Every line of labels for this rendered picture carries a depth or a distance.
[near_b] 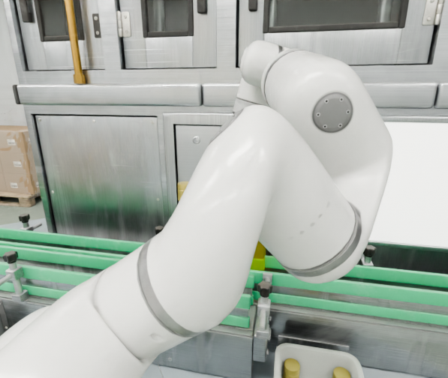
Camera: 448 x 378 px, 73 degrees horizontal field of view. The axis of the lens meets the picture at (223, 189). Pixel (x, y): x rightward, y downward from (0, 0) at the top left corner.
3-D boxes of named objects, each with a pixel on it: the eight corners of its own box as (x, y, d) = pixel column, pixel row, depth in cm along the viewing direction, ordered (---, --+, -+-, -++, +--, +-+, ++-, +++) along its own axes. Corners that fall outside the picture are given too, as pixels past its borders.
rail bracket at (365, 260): (365, 281, 83) (372, 237, 79) (371, 297, 76) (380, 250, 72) (350, 280, 84) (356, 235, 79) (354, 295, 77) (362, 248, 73)
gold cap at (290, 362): (291, 370, 68) (293, 355, 67) (302, 382, 65) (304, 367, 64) (279, 376, 67) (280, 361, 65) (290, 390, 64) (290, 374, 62)
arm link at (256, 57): (305, 50, 49) (250, 33, 48) (284, 114, 53) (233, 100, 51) (281, 53, 63) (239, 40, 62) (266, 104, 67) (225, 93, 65)
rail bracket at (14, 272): (32, 298, 76) (22, 250, 72) (7, 318, 69) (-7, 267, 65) (19, 295, 77) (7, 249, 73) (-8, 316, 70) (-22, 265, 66)
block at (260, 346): (271, 331, 73) (272, 307, 71) (268, 364, 65) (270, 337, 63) (256, 329, 74) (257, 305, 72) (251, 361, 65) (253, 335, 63)
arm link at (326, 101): (203, 120, 40) (267, 194, 46) (200, 206, 22) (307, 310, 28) (309, 34, 36) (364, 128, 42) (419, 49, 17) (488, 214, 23)
